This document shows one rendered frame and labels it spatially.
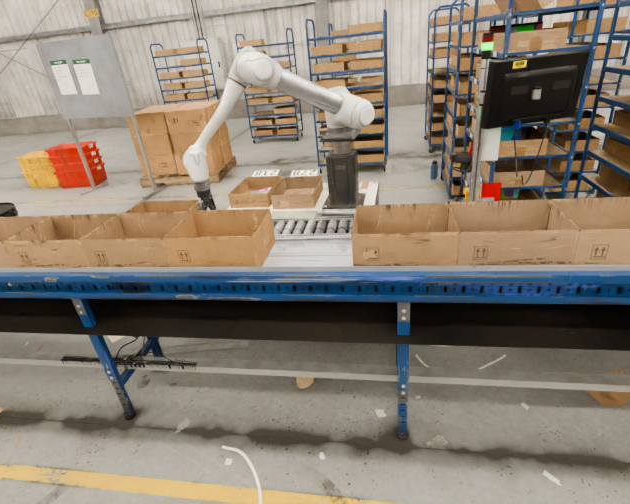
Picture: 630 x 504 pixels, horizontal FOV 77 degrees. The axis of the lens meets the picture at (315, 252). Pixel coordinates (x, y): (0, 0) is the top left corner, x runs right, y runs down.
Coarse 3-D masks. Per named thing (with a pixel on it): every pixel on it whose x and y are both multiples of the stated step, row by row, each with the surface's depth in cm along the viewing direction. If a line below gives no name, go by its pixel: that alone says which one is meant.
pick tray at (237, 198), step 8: (264, 176) 298; (272, 176) 297; (280, 176) 296; (240, 184) 289; (248, 184) 303; (256, 184) 302; (264, 184) 301; (272, 184) 300; (232, 192) 275; (240, 192) 289; (248, 192) 297; (272, 192) 273; (232, 200) 270; (240, 200) 269; (248, 200) 268; (256, 200) 266; (264, 200) 265
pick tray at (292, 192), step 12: (288, 180) 292; (300, 180) 291; (312, 180) 289; (276, 192) 271; (288, 192) 288; (300, 192) 285; (312, 192) 283; (276, 204) 261; (288, 204) 260; (300, 204) 258; (312, 204) 257
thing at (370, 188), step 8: (360, 184) 291; (368, 184) 289; (376, 184) 288; (328, 192) 282; (360, 192) 276; (368, 192) 275; (376, 192) 273; (320, 200) 270; (368, 200) 261; (232, 208) 272; (240, 208) 271; (248, 208) 270; (256, 208) 268; (264, 208) 267; (272, 208) 265; (312, 208) 258; (320, 208) 257; (320, 216) 253
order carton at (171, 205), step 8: (168, 200) 247; (176, 200) 246; (184, 200) 245; (192, 200) 244; (136, 208) 245; (144, 208) 252; (152, 208) 252; (160, 208) 251; (168, 208) 250; (176, 208) 249; (184, 208) 248; (192, 208) 234
